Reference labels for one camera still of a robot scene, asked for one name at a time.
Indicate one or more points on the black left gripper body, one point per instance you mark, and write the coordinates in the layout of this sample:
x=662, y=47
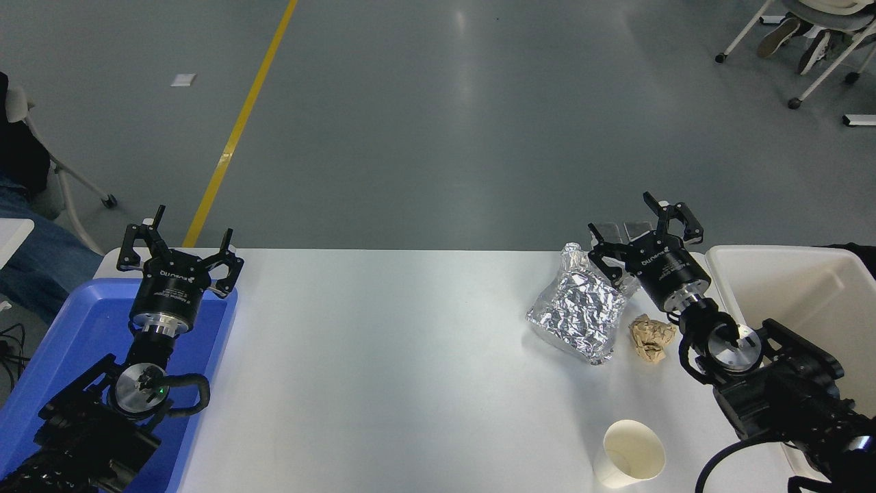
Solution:
x=168, y=291

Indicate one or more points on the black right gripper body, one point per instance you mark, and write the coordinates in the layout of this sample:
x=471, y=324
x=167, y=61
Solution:
x=667, y=274

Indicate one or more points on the white paper cup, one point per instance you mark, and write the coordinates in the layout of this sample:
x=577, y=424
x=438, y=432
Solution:
x=626, y=452

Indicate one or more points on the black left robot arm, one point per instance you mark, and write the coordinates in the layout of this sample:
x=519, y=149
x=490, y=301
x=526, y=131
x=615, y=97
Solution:
x=82, y=424

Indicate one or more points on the grey floor plate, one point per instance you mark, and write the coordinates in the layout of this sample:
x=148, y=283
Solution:
x=636, y=229
x=611, y=231

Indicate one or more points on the crumpled silver foil tray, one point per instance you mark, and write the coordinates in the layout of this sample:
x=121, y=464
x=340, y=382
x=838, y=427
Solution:
x=578, y=315

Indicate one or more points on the crumpled tan paper ball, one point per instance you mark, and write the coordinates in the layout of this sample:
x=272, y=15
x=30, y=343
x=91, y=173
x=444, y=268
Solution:
x=651, y=339

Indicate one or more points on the white wheeled chair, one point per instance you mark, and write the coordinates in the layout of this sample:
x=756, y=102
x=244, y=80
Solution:
x=842, y=20
x=68, y=185

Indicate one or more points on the blue plastic tray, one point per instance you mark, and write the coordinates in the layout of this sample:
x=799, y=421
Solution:
x=75, y=322

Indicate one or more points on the person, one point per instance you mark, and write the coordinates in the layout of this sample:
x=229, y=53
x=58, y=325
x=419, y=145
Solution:
x=41, y=260

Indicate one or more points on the large pale plastic bin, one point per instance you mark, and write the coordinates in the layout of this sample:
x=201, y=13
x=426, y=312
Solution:
x=787, y=287

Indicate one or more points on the white side table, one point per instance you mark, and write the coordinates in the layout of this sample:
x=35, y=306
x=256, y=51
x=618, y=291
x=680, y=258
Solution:
x=12, y=239

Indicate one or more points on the black object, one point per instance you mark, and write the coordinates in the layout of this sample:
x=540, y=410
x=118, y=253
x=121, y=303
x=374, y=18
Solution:
x=855, y=252

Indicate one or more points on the white floor bar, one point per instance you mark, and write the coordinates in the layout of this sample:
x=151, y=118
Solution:
x=859, y=120

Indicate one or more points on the person's shoe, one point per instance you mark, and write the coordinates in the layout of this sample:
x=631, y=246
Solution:
x=778, y=38
x=814, y=53

